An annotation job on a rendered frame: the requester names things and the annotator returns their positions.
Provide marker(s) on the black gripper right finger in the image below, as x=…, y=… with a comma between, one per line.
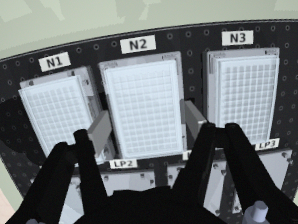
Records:
x=262, y=202

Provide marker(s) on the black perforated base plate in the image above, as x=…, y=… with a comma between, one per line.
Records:
x=22, y=154

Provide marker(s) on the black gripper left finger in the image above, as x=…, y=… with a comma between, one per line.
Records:
x=44, y=201

